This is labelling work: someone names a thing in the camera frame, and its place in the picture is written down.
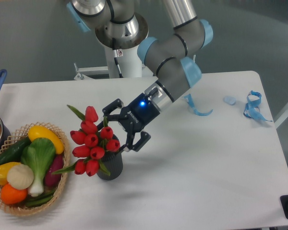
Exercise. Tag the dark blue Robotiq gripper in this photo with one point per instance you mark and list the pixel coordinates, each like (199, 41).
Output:
(133, 118)

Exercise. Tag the red tulip bouquet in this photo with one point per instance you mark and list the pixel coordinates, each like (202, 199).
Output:
(92, 144)

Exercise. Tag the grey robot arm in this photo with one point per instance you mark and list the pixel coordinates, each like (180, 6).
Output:
(190, 35)

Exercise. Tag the dark grey ribbed vase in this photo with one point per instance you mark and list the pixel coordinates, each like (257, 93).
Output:
(113, 162)

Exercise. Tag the blue ribbon strip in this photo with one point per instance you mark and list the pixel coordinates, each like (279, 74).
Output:
(189, 100)

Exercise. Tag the green bok choy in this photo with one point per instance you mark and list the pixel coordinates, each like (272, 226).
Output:
(38, 156)

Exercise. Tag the purple sweet potato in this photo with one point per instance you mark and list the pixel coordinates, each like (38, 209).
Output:
(51, 179)

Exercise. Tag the small light blue cap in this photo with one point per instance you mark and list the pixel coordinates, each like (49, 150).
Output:
(229, 100)

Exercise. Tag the dark green cucumber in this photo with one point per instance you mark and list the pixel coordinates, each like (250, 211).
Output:
(13, 152)

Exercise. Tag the white garlic bulb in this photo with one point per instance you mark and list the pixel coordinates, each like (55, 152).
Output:
(20, 176)

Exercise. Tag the green bean pods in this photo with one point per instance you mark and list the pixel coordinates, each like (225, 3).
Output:
(39, 200)

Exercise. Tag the blue ribbon right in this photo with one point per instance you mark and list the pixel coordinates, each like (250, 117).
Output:
(252, 110)

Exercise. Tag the woven wicker basket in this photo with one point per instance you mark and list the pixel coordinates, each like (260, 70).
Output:
(20, 209)

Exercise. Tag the yellow bell pepper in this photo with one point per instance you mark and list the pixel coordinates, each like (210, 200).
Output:
(4, 169)

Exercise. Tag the orange fruit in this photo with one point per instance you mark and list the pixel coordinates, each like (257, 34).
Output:
(10, 195)

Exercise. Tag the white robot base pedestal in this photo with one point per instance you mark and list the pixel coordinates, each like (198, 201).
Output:
(120, 42)

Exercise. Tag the white metal mounting frame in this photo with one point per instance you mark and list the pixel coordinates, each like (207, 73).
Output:
(91, 70)

